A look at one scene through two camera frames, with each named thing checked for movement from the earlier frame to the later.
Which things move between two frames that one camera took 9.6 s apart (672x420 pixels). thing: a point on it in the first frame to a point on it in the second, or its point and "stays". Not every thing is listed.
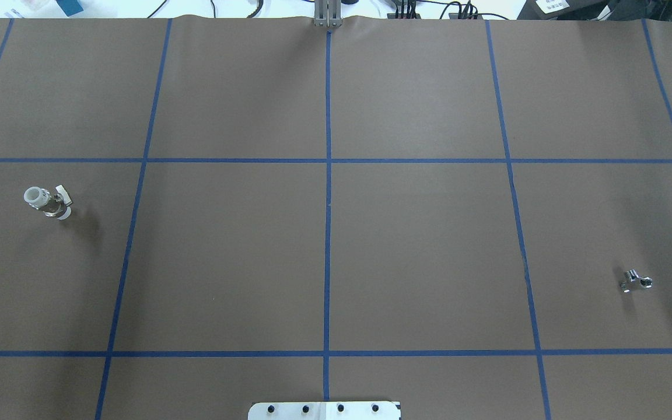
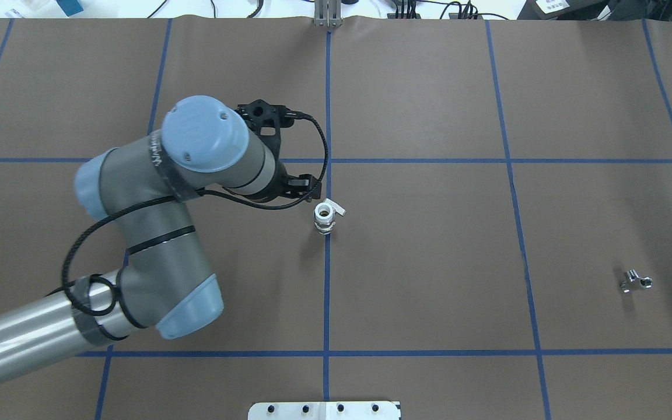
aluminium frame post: (328, 13) stays
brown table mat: (166, 219) stays
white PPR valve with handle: (56, 205) to (324, 214)
